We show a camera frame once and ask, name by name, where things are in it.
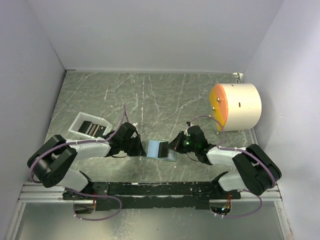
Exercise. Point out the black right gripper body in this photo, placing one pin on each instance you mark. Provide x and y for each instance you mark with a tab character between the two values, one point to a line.
187	145

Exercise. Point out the white card tray box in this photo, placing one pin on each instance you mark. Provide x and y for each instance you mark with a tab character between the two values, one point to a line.
81	116

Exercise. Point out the black credit card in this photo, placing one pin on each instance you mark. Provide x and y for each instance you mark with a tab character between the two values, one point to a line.
163	149

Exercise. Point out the black cards in tray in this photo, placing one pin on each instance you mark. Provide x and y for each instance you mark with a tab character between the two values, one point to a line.
91	129

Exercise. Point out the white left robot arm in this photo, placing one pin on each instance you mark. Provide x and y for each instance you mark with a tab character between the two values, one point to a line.
51	164

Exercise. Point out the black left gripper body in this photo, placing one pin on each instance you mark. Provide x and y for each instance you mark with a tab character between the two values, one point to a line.
130	146

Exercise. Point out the aluminium frame profile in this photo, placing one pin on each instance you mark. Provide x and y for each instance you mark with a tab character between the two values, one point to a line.
37	193

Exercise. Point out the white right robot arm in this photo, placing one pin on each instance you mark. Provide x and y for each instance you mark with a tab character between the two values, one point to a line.
254	170

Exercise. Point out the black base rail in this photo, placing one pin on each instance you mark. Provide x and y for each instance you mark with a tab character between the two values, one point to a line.
149	195

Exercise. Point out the green card holder wallet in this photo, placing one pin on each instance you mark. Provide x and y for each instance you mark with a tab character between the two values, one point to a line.
152	151

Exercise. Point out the white cylinder with orange lid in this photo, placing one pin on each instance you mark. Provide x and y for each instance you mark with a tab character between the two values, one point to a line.
236	106

